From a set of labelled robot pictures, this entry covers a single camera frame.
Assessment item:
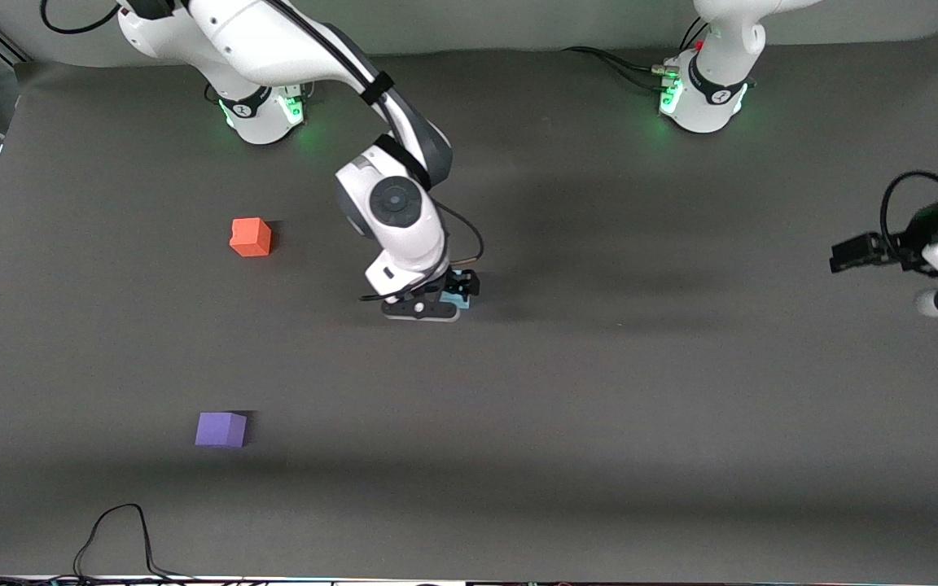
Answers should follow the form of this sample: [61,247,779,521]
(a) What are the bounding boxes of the light blue foam block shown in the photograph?
[444,269,473,311]

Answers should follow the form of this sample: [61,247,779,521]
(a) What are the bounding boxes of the orange foam block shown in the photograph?
[229,217,273,258]

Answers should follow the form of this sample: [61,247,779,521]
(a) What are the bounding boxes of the purple foam block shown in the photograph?
[195,412,248,449]

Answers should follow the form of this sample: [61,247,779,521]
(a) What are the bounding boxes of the dark grey table mat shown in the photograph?
[0,28,938,581]

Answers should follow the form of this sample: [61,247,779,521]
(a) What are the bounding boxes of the black left arm base cables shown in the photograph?
[561,15,709,92]

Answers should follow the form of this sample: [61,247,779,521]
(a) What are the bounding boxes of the thin black looped cable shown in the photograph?
[0,502,203,586]

